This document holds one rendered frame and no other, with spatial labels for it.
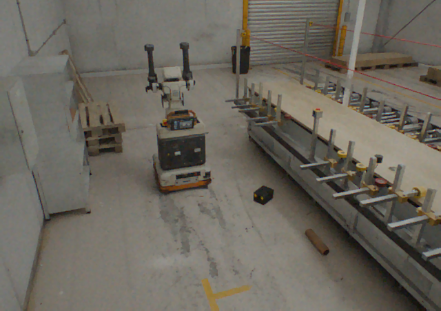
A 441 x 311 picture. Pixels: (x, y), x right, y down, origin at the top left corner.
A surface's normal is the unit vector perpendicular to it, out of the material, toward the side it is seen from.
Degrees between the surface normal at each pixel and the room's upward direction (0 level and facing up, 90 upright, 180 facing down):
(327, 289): 0
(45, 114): 90
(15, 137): 90
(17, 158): 90
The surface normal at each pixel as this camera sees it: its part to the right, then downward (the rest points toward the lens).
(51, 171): 0.32, 0.41
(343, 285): 0.00, -0.90
